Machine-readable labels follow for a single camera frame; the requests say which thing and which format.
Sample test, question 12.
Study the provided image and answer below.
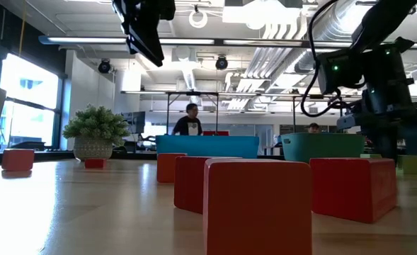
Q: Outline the orange rectangular block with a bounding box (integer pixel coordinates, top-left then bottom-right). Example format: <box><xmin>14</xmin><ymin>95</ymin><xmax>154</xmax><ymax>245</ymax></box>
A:
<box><xmin>156</xmin><ymin>152</ymin><xmax>188</xmax><ymax>184</ymax></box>

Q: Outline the teal plastic basket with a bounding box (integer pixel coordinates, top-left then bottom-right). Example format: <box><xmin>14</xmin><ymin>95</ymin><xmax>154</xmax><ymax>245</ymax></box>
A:
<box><xmin>280</xmin><ymin>132</ymin><xmax>367</xmax><ymax>164</ymax></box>

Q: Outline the red small cube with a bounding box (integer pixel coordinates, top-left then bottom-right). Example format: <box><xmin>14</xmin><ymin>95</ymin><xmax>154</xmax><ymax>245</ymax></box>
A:
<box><xmin>173</xmin><ymin>156</ymin><xmax>244</xmax><ymax>215</ymax></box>

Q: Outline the black computer monitor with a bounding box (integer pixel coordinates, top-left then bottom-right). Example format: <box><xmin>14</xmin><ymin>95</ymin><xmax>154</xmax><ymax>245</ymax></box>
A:
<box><xmin>122</xmin><ymin>110</ymin><xmax>147</xmax><ymax>135</ymax></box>

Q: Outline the black metal stand frame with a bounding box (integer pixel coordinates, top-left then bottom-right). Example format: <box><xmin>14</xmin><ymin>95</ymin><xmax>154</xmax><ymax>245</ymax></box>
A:
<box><xmin>292</xmin><ymin>93</ymin><xmax>344</xmax><ymax>135</ymax></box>
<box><xmin>164</xmin><ymin>90</ymin><xmax>220</xmax><ymax>136</ymax></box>

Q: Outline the black ceiling spotlight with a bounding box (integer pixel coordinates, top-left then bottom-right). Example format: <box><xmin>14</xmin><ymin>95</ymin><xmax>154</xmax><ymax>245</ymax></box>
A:
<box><xmin>97</xmin><ymin>58</ymin><xmax>112</xmax><ymax>74</ymax></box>
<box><xmin>215</xmin><ymin>55</ymin><xmax>229</xmax><ymax>71</ymax></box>

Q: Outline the red rectangular block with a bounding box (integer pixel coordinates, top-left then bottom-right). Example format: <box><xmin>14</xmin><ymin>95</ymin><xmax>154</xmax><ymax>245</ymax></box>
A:
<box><xmin>309</xmin><ymin>157</ymin><xmax>399</xmax><ymax>225</ymax></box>
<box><xmin>84</xmin><ymin>157</ymin><xmax>108</xmax><ymax>170</ymax></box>

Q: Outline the green artificial potted plant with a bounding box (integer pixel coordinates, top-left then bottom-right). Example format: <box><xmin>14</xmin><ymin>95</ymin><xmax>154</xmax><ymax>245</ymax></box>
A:
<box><xmin>62</xmin><ymin>103</ymin><xmax>132</xmax><ymax>163</ymax></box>

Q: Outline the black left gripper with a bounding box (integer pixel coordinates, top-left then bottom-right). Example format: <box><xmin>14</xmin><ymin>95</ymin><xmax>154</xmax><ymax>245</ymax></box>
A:
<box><xmin>111</xmin><ymin>0</ymin><xmax>176</xmax><ymax>67</ymax></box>

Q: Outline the white ceiling pipe bundle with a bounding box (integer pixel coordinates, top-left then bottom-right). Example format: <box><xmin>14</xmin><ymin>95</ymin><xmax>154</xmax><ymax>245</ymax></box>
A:
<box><xmin>225</xmin><ymin>21</ymin><xmax>310</xmax><ymax>111</ymax></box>

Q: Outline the long overhead light bar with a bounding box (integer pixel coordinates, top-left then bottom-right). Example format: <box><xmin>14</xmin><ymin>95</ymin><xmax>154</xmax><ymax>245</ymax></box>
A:
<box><xmin>38</xmin><ymin>34</ymin><xmax>417</xmax><ymax>50</ymax></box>

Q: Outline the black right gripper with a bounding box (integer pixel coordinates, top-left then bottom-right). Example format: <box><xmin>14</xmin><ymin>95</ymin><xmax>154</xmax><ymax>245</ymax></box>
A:
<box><xmin>336</xmin><ymin>37</ymin><xmax>417</xmax><ymax>161</ymax></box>

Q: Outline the orange small cube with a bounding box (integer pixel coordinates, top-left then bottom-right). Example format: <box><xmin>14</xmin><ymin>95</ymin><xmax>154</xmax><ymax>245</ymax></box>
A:
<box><xmin>202</xmin><ymin>157</ymin><xmax>314</xmax><ymax>255</ymax></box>
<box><xmin>1</xmin><ymin>148</ymin><xmax>36</xmax><ymax>172</ymax></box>

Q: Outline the blue plastic bin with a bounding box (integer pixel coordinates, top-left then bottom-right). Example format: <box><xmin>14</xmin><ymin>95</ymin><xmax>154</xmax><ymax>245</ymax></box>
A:
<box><xmin>155</xmin><ymin>135</ymin><xmax>261</xmax><ymax>159</ymax></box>

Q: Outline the black aluminium table frame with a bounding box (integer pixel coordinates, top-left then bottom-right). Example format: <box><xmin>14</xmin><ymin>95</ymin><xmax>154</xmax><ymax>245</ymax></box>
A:
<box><xmin>0</xmin><ymin>149</ymin><xmax>417</xmax><ymax>173</ymax></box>

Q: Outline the silver ventilation duct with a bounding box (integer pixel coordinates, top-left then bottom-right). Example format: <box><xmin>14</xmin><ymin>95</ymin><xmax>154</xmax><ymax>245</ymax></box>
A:
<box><xmin>292</xmin><ymin>0</ymin><xmax>372</xmax><ymax>75</ymax></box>

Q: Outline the white ring lamp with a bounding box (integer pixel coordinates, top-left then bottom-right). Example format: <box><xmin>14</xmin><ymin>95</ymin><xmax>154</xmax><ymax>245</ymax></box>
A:
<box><xmin>188</xmin><ymin>9</ymin><xmax>209</xmax><ymax>30</ymax></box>

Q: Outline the large window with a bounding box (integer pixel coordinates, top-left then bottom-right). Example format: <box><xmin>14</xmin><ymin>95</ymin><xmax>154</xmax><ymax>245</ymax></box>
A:
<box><xmin>0</xmin><ymin>52</ymin><xmax>61</xmax><ymax>150</ymax></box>

